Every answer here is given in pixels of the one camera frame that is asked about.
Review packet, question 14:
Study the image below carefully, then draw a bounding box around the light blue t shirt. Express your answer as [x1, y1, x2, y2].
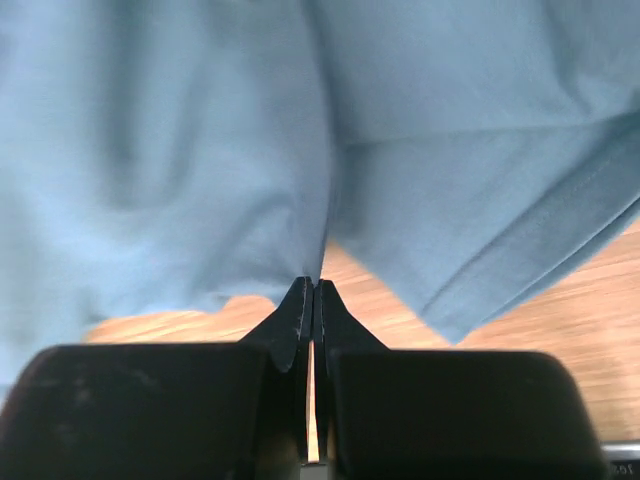
[1, 1, 639, 391]

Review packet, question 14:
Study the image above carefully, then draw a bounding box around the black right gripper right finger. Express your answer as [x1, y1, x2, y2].
[313, 280, 609, 479]

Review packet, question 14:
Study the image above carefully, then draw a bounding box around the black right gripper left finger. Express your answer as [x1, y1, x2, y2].
[1, 277, 313, 479]

